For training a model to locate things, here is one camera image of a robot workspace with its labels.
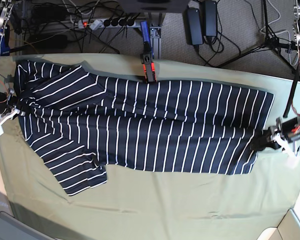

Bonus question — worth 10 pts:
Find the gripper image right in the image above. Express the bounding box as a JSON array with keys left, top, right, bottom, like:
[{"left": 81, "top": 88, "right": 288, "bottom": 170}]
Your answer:
[{"left": 249, "top": 117, "right": 300, "bottom": 164}]

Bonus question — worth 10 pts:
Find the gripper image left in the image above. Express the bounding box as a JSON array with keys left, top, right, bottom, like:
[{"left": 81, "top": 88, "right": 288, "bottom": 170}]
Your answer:
[{"left": 0, "top": 96, "right": 25, "bottom": 136}]

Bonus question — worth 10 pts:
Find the navy white striped T-shirt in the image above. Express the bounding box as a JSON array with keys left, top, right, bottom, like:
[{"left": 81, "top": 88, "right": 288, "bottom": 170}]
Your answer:
[{"left": 14, "top": 60, "right": 275, "bottom": 196}]

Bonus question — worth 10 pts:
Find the blue orange left clamp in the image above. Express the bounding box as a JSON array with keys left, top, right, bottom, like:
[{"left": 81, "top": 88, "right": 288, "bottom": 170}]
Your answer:
[{"left": 0, "top": 25, "right": 11, "bottom": 56}]

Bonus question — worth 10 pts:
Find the blue orange clamp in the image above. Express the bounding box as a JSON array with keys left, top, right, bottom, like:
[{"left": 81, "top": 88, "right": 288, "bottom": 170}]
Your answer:
[
  {"left": 140, "top": 21, "right": 157, "bottom": 83},
  {"left": 0, "top": 25, "right": 11, "bottom": 56}
]

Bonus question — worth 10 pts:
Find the black tripod stand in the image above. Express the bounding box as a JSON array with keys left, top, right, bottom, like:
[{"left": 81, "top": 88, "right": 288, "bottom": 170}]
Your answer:
[{"left": 216, "top": 0, "right": 300, "bottom": 82}]

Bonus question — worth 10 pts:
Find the white power strip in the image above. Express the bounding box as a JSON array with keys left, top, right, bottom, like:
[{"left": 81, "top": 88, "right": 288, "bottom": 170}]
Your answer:
[{"left": 77, "top": 17, "right": 140, "bottom": 31}]

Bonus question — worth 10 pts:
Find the grey plastic bin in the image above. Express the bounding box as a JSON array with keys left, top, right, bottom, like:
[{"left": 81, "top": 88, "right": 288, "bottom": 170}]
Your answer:
[{"left": 0, "top": 212, "right": 53, "bottom": 240}]

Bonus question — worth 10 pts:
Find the black power adapter left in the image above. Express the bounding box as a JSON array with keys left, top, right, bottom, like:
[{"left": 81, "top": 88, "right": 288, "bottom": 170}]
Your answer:
[{"left": 185, "top": 8, "right": 203, "bottom": 46}]

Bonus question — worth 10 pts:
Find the black power adapter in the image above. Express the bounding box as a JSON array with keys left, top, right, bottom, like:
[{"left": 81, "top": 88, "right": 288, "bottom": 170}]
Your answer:
[
  {"left": 204, "top": 0, "right": 217, "bottom": 37},
  {"left": 185, "top": 8, "right": 203, "bottom": 46}
]

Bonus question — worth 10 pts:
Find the blue orange centre clamp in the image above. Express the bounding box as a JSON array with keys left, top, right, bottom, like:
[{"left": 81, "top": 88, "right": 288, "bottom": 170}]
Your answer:
[{"left": 140, "top": 21, "right": 157, "bottom": 83}]

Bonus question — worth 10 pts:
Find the black power adapter right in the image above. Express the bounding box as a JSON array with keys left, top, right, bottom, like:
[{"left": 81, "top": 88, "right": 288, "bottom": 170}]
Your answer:
[{"left": 204, "top": 0, "right": 217, "bottom": 37}]

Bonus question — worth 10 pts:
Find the green table cloth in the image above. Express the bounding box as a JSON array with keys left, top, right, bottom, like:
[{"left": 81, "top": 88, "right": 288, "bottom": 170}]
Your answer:
[{"left": 0, "top": 52, "right": 300, "bottom": 240}]

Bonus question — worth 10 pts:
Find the black box under table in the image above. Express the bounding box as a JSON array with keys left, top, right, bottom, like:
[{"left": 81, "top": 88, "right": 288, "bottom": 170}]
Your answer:
[{"left": 117, "top": 0, "right": 190, "bottom": 13}]

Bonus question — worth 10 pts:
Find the aluminium frame post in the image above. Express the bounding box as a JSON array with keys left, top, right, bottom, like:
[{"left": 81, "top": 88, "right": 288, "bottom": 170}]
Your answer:
[{"left": 145, "top": 12, "right": 166, "bottom": 59}]

